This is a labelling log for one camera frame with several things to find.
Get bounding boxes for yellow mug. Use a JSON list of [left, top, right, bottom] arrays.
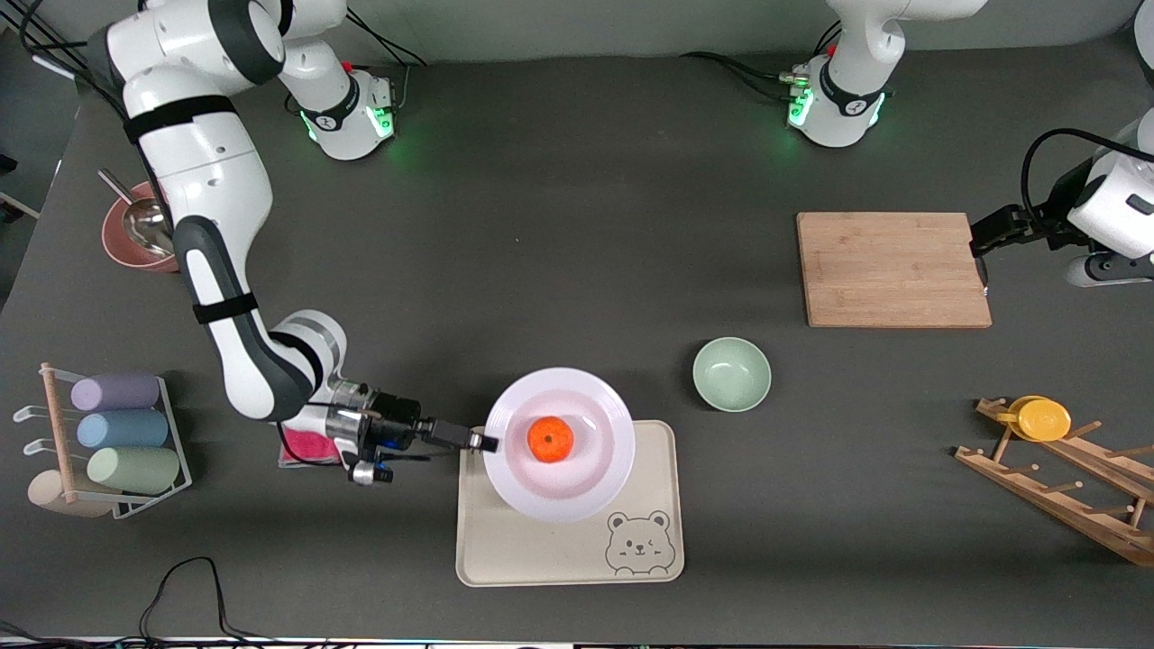
[[996, 396, 1072, 443]]

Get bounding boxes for beige cup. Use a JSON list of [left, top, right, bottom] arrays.
[[27, 471, 123, 519]]

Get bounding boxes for black base cables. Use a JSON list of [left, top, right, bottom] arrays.
[[341, 16, 426, 114], [679, 23, 844, 102]]

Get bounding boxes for beige tray with bear print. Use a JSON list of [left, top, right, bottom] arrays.
[[455, 420, 684, 588]]

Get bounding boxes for black left base cables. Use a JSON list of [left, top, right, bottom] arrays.
[[679, 23, 844, 102]]

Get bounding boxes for green cup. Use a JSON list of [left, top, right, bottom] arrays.
[[87, 446, 181, 495]]

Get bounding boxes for purple cup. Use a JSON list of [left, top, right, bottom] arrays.
[[70, 371, 161, 413]]

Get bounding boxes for metal scoop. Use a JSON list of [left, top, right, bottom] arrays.
[[97, 169, 174, 256]]

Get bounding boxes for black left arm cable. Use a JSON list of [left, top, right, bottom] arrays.
[[1020, 127, 1154, 217]]

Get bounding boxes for black right base cables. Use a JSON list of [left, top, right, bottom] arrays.
[[341, 16, 426, 114]]

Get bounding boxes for mint green bowl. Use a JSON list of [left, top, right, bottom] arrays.
[[692, 337, 773, 413]]

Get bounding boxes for black looped table cable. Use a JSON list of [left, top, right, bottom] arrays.
[[140, 557, 271, 645]]

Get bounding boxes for orange mandarin fruit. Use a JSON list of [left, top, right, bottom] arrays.
[[527, 416, 575, 463]]

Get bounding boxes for pink folded cloth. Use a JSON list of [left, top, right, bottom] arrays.
[[279, 424, 348, 468]]

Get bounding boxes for white wire cup rack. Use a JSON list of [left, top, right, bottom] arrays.
[[14, 362, 193, 521]]

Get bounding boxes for wooden cutting board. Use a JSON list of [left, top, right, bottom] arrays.
[[797, 212, 993, 329]]

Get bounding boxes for wooden peg mug rack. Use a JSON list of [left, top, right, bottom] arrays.
[[954, 397, 1154, 567]]

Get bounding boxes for pink bowl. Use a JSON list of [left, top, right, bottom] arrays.
[[101, 180, 181, 273]]

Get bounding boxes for pale lavender round plate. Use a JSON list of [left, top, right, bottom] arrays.
[[483, 367, 637, 524]]

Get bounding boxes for blue cup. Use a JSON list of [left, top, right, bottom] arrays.
[[77, 410, 169, 450]]

